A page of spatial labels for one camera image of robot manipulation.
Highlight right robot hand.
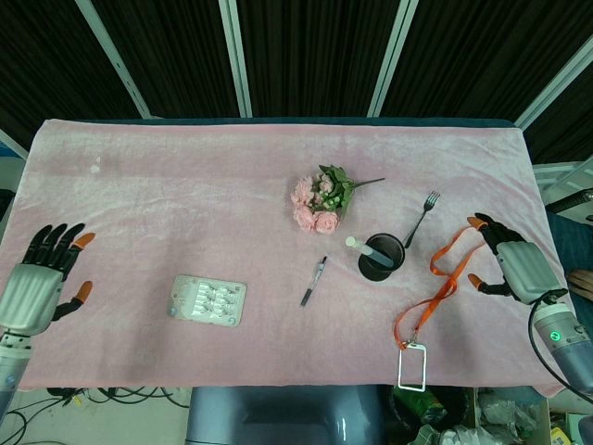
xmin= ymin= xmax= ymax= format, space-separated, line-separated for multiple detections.
xmin=466 ymin=211 xmax=569 ymax=306

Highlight white crumpled plastic bag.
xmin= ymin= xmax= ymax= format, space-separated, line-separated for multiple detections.
xmin=410 ymin=422 xmax=504 ymax=445

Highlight cardboard box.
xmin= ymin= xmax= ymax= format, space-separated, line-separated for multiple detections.
xmin=465 ymin=387 xmax=553 ymax=445

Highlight orange lanyard strap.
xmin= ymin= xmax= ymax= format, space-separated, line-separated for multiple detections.
xmin=393 ymin=225 xmax=487 ymax=351

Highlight clear badge holder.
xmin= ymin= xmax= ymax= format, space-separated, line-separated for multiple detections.
xmin=397 ymin=339 xmax=428 ymax=393

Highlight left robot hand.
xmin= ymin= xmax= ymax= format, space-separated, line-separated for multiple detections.
xmin=0 ymin=222 xmax=97 ymax=336

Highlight dark metal fork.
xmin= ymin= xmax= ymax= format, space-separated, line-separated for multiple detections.
xmin=401 ymin=189 xmax=442 ymax=249

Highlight black pleated curtain panel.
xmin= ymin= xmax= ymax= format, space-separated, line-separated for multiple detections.
xmin=0 ymin=0 xmax=143 ymax=148
xmin=379 ymin=0 xmax=593 ymax=126
xmin=525 ymin=69 xmax=593 ymax=166
xmin=234 ymin=0 xmax=402 ymax=118
xmin=90 ymin=0 xmax=242 ymax=120

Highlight pink artificial rose bouquet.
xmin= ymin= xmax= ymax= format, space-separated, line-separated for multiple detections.
xmin=290 ymin=164 xmax=386 ymax=235

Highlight clear black gel pen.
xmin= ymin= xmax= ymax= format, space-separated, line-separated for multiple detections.
xmin=299 ymin=255 xmax=329 ymax=309

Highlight black metal mesh pen holder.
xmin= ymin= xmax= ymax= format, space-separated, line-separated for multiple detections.
xmin=358 ymin=233 xmax=407 ymax=282

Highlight metal hooks blister pack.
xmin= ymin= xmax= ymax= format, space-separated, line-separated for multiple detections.
xmin=166 ymin=274 xmax=248 ymax=328

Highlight white tube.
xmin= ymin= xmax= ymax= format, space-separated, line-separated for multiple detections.
xmin=345 ymin=235 xmax=396 ymax=271

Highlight aluminium frame post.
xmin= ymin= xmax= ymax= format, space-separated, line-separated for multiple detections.
xmin=369 ymin=0 xmax=419 ymax=118
xmin=219 ymin=0 xmax=254 ymax=119
xmin=75 ymin=0 xmax=152 ymax=120
xmin=0 ymin=128 xmax=30 ymax=159
xmin=512 ymin=32 xmax=593 ymax=130

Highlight green plastic bag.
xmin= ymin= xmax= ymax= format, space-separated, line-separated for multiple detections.
xmin=392 ymin=387 xmax=447 ymax=424

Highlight grey robot torso base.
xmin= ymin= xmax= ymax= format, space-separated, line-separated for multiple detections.
xmin=184 ymin=385 xmax=396 ymax=445

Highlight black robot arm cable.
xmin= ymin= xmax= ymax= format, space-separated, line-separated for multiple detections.
xmin=529 ymin=288 xmax=593 ymax=401

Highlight black floor cables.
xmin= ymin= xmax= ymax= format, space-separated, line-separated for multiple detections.
xmin=45 ymin=387 xmax=192 ymax=410

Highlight pink plush table cloth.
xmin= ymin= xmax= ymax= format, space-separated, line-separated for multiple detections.
xmin=0 ymin=118 xmax=583 ymax=401

